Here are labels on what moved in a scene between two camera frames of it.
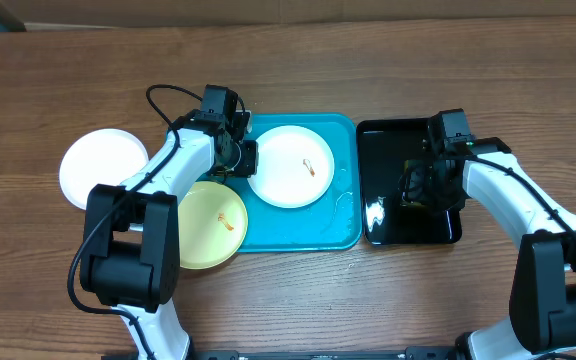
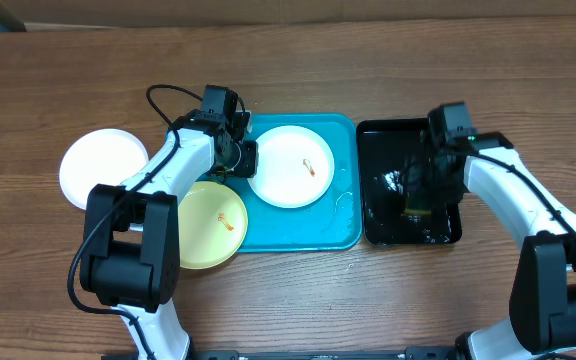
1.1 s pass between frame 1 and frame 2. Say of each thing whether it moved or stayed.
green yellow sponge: moved
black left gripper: stayed
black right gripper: stayed
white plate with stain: stayed
